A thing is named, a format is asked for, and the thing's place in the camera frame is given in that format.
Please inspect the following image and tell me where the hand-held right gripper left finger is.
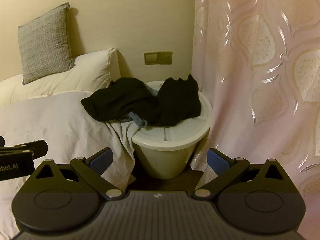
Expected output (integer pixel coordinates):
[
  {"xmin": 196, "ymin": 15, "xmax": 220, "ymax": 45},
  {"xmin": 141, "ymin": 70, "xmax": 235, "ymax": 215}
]
[{"xmin": 35, "ymin": 148, "xmax": 127, "ymax": 201}]

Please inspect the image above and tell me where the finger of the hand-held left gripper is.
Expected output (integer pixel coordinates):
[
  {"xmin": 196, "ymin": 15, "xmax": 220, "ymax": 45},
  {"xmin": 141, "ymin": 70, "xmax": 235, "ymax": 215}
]
[{"xmin": 0, "ymin": 140, "xmax": 48, "ymax": 157}]

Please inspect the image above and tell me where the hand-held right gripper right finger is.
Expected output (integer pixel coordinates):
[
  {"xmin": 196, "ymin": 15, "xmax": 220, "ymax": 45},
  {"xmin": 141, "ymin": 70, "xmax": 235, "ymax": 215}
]
[{"xmin": 192, "ymin": 147, "xmax": 286, "ymax": 201}]

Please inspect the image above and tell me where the white plastic lidded bin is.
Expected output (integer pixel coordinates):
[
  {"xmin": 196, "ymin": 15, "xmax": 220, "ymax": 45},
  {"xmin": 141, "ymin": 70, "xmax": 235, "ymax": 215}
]
[{"xmin": 131, "ymin": 80, "xmax": 213, "ymax": 180}]

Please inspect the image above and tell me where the black garment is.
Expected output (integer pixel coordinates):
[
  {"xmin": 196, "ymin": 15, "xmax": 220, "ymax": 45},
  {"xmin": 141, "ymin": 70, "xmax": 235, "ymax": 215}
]
[
  {"xmin": 80, "ymin": 77, "xmax": 160, "ymax": 123},
  {"xmin": 151, "ymin": 74, "xmax": 202, "ymax": 127}
]

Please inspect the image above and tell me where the white bed with sheet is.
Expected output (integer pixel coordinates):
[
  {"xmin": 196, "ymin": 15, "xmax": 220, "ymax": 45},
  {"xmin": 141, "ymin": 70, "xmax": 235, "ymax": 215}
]
[{"xmin": 0, "ymin": 90, "xmax": 137, "ymax": 210}]

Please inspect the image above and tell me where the white pillow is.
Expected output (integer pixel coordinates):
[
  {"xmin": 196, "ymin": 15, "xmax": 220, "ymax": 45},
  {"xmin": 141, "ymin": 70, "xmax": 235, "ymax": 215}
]
[{"xmin": 0, "ymin": 47, "xmax": 118, "ymax": 105}]

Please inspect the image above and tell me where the pink patterned curtain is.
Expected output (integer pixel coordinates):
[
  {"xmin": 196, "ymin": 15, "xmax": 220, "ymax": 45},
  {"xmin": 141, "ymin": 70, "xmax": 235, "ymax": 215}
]
[{"xmin": 190, "ymin": 0, "xmax": 320, "ymax": 205}]

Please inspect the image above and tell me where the grey textured pillow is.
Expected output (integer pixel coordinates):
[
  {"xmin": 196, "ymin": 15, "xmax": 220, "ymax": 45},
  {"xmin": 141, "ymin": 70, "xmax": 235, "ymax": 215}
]
[{"xmin": 17, "ymin": 2, "xmax": 75, "ymax": 85}]

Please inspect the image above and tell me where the brass wall switch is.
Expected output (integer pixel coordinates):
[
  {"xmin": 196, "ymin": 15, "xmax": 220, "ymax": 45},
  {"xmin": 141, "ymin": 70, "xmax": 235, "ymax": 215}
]
[{"xmin": 144, "ymin": 52, "xmax": 159, "ymax": 65}]

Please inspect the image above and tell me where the brass wall socket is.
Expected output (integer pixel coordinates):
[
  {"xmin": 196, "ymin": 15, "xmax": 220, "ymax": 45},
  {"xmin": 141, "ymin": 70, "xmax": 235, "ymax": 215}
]
[{"xmin": 157, "ymin": 51, "xmax": 173, "ymax": 65}]

